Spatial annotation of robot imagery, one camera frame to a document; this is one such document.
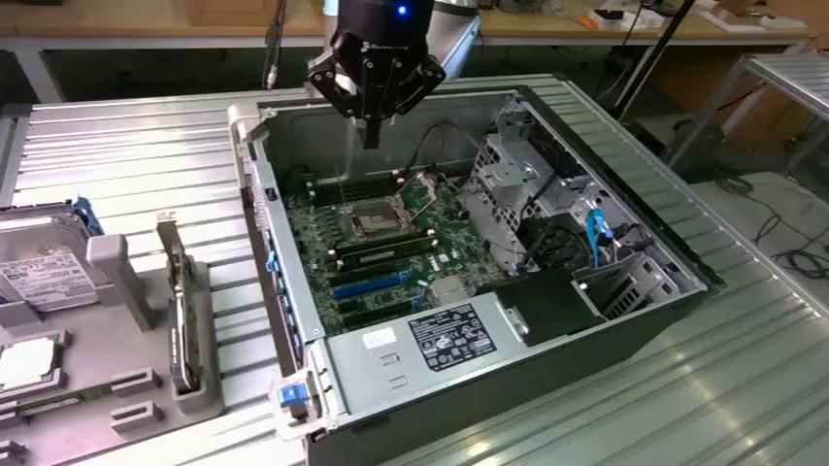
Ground silver chipset heatsink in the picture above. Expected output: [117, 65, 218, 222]
[430, 279, 469, 300]

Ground grey hanging cable with plug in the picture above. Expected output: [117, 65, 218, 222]
[262, 0, 290, 91]

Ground silver CPU chip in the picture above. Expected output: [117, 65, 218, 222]
[0, 337, 65, 390]

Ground green RAM stick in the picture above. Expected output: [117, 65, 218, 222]
[0, 385, 99, 419]

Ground black floor cables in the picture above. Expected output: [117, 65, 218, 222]
[724, 174, 829, 281]

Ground CPU socket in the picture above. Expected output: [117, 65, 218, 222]
[342, 196, 408, 242]

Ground grey parts rack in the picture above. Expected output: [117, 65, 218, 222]
[0, 232, 226, 466]

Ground black Nvidia graphics card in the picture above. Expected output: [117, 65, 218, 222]
[154, 208, 215, 394]

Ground grey power supply unit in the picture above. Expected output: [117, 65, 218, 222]
[323, 290, 541, 419]

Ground black looped case wire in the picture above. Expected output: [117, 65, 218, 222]
[414, 120, 469, 171]

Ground silver drive cage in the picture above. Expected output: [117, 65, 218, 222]
[569, 251, 683, 322]

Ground metal socket cover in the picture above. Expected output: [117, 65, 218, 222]
[392, 172, 449, 219]

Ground blue disk wire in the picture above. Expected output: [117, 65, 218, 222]
[582, 208, 615, 271]

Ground blue disk carrier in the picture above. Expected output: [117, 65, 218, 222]
[67, 195, 107, 240]

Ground perforated metal disk bay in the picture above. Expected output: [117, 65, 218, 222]
[465, 133, 585, 273]

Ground open black PC case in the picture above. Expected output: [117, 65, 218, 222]
[226, 72, 727, 466]

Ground orange white box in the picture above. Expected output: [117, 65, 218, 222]
[576, 7, 669, 33]

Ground silver hard disk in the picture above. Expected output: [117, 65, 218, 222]
[0, 203, 99, 313]

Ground metal slat frame table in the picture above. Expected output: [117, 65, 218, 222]
[667, 52, 829, 167]

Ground black stand pole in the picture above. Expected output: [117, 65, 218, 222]
[612, 0, 696, 120]

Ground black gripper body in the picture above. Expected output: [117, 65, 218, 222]
[328, 0, 434, 62]

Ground blue expansion slot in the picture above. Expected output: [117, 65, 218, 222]
[330, 271, 405, 300]

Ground brown cardboard box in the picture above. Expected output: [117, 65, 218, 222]
[647, 47, 811, 147]

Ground green motherboard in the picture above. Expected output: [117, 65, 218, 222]
[283, 164, 513, 337]

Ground black plastic shroud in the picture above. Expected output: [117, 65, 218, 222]
[492, 274, 611, 349]

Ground blue case latch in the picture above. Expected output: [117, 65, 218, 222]
[275, 383, 310, 407]

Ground wooden desk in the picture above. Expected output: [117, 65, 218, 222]
[0, 0, 815, 50]

